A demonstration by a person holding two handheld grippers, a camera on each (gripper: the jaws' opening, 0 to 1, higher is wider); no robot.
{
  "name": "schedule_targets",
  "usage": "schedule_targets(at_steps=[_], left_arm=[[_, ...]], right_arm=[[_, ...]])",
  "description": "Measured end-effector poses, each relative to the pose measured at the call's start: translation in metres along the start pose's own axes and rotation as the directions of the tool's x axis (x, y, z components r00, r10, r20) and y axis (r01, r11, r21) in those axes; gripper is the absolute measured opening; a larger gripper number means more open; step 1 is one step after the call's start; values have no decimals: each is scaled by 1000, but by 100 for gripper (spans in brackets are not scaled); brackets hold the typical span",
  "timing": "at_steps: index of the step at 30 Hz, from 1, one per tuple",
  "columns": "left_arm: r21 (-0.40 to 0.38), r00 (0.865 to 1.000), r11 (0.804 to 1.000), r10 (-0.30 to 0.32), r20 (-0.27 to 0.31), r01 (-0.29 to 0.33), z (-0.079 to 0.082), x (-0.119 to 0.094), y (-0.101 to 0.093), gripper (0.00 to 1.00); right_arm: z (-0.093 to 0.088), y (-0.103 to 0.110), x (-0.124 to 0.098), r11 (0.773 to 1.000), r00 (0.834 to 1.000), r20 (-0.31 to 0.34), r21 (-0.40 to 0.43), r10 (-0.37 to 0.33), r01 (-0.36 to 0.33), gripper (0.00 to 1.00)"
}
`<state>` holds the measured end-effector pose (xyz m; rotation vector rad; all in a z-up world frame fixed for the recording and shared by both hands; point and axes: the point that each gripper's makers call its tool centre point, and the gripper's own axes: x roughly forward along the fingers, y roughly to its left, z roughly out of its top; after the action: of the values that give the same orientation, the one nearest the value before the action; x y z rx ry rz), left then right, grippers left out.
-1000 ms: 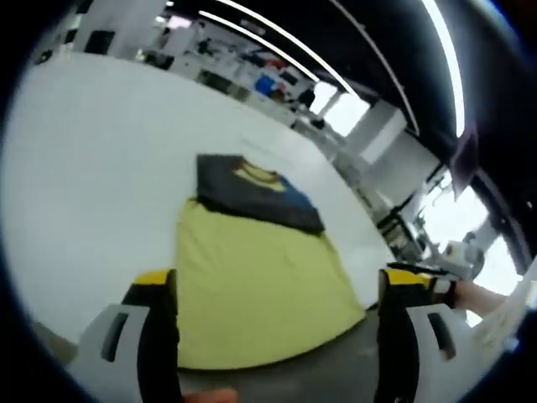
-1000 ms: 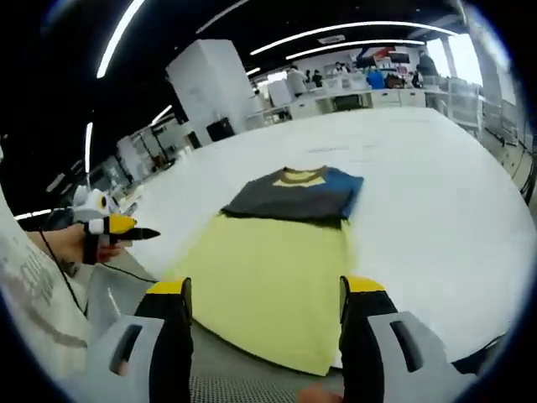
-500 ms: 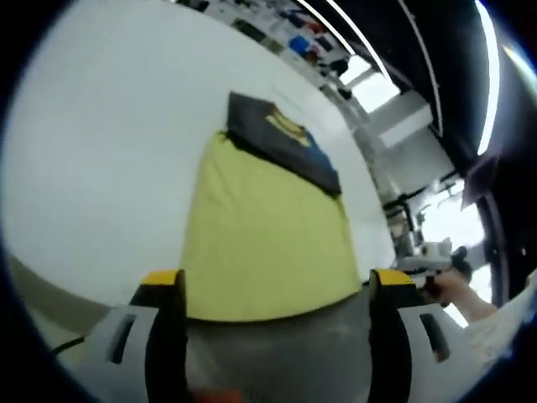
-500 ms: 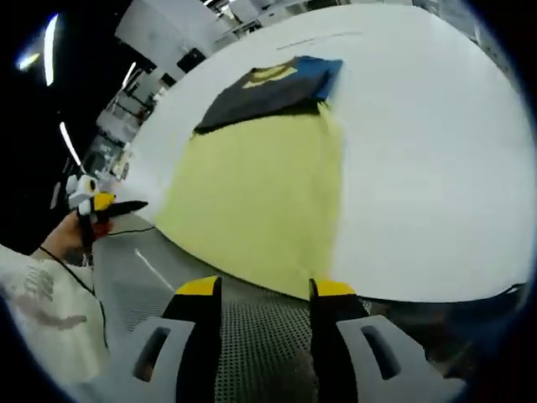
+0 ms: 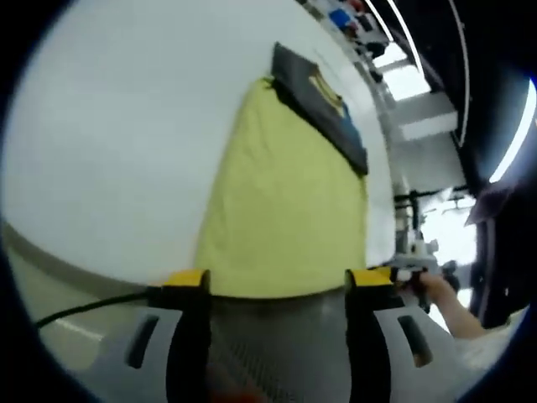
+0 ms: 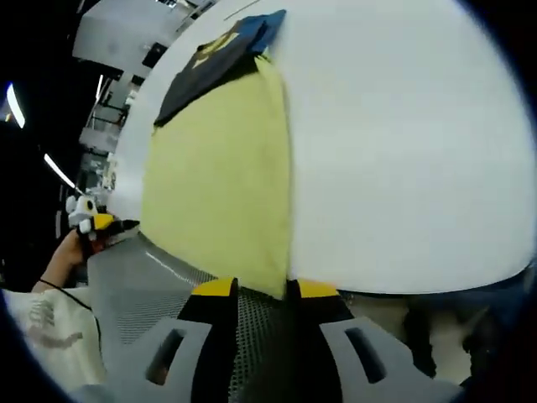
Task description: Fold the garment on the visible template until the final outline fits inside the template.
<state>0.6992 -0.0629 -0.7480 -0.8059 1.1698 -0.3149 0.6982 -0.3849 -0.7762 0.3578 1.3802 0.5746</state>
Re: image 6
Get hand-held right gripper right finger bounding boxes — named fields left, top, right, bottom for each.
left=286, top=279, right=462, bottom=403

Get person's left hand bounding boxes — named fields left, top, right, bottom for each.
left=45, top=228, right=96, bottom=286

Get person's white shirt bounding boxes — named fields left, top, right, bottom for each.
left=0, top=287, right=110, bottom=387

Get grey mesh chair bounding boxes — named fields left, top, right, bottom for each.
left=86, top=233, right=295, bottom=403

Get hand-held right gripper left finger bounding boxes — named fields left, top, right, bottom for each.
left=69, top=276, right=240, bottom=403

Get straight ceiling light strip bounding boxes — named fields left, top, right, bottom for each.
left=6, top=82, right=26, bottom=129

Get black cable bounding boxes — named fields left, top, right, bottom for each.
left=39, top=279, right=104, bottom=349

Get small ceiling light strip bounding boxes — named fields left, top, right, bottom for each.
left=44, top=153, right=76, bottom=190

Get white square pillar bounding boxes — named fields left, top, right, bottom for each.
left=71, top=0, right=185, bottom=71

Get yellow garment blue grey sleeves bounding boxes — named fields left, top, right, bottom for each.
left=140, top=8, right=295, bottom=301

